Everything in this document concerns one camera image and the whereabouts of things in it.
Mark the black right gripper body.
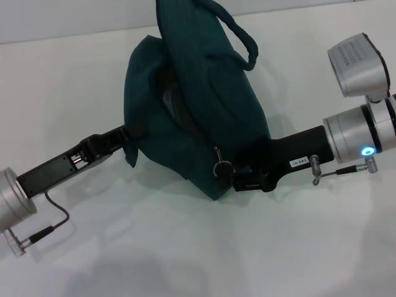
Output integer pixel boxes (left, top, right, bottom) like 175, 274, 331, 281
232, 125, 337, 194

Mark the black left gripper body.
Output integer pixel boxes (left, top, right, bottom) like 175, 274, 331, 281
17, 125, 126, 199

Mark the dark teal insulated bag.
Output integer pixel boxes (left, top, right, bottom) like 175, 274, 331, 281
123, 0, 272, 202

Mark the silver metal pin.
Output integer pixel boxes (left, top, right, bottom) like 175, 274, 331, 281
309, 154, 323, 187

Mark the grey left gripper cable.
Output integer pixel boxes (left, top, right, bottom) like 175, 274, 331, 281
2, 191, 71, 257

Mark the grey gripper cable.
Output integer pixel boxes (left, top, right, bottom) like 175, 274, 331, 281
321, 156, 379, 179
2, 191, 71, 257

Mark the grey right gripper cable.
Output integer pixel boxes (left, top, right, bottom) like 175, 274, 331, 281
321, 156, 379, 179

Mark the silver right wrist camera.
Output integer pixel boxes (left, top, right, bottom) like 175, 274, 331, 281
327, 32, 393, 103

